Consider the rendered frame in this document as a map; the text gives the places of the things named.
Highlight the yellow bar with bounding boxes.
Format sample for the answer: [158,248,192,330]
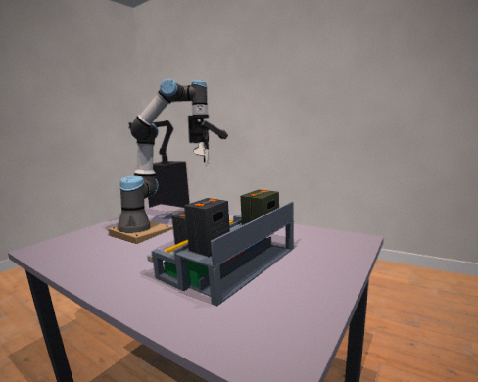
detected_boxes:
[164,220,233,253]

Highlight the green bin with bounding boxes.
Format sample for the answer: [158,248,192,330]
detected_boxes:
[164,260,208,287]

